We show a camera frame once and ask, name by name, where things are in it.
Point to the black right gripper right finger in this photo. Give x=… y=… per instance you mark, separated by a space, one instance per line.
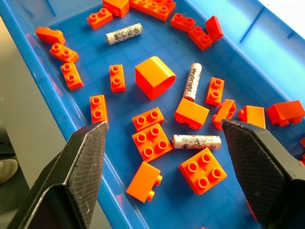
x=257 y=167

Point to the large rounded orange toy block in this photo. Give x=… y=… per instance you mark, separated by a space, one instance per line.
x=153 y=76

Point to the blue plastic tray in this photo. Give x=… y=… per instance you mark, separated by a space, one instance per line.
x=152 y=47

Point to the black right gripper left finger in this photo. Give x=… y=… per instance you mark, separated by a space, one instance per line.
x=83 y=167

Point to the white AA battery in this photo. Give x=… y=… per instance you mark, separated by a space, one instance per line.
x=196 y=142
x=193 y=81
x=124 y=34

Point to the white shoe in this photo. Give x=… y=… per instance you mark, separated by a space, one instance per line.
x=7 y=169

